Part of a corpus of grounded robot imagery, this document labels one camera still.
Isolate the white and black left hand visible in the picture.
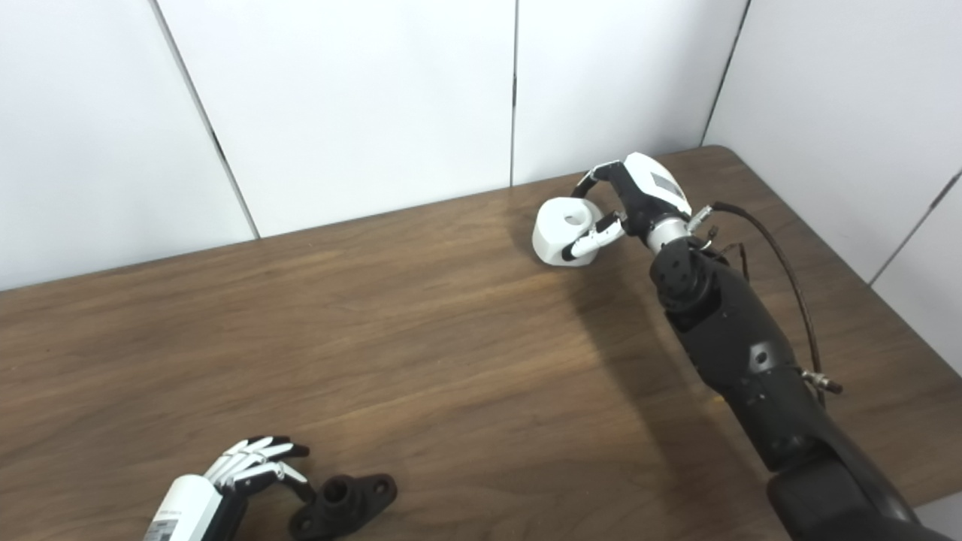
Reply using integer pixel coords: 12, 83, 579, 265
143, 435, 316, 541

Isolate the white and black right hand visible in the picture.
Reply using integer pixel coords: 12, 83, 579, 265
561, 152, 694, 262

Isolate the round white piece with holes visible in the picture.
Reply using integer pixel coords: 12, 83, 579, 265
532, 197, 604, 267

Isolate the black flanged holder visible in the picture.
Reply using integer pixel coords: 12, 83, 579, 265
289, 473, 398, 540

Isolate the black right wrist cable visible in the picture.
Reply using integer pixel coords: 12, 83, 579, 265
688, 201, 843, 395

